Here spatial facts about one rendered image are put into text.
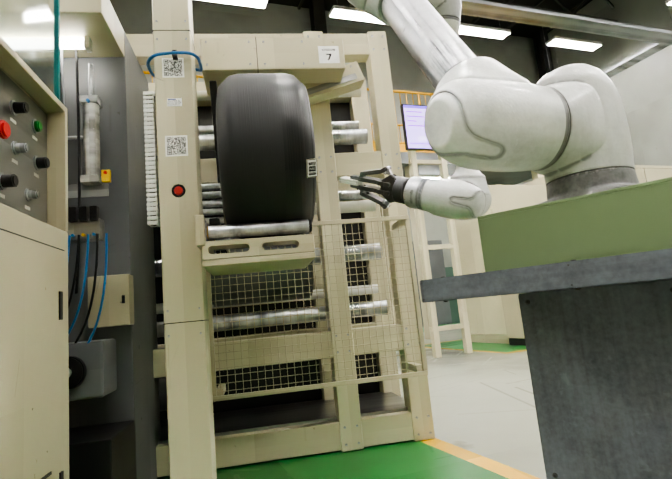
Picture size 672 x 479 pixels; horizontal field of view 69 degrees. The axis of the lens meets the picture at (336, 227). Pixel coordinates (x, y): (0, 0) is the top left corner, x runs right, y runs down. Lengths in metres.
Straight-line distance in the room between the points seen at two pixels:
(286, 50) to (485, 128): 1.51
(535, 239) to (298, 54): 1.57
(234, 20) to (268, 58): 10.77
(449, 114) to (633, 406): 0.54
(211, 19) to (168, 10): 10.85
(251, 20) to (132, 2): 2.66
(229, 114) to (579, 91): 1.02
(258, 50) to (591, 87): 1.52
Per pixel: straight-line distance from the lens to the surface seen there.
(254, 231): 1.64
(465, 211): 1.30
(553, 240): 0.89
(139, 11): 12.78
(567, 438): 0.97
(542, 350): 0.95
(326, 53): 2.26
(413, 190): 1.36
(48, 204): 1.60
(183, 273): 1.71
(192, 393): 1.72
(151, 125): 1.89
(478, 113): 0.85
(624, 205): 0.88
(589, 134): 0.98
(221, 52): 2.24
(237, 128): 1.58
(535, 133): 0.90
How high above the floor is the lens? 0.61
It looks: 9 degrees up
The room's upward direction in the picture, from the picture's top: 6 degrees counter-clockwise
